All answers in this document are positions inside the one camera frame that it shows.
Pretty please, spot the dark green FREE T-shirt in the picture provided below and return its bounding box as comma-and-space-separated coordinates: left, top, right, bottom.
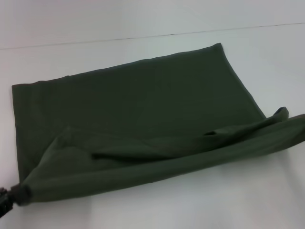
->
11, 42, 305, 208

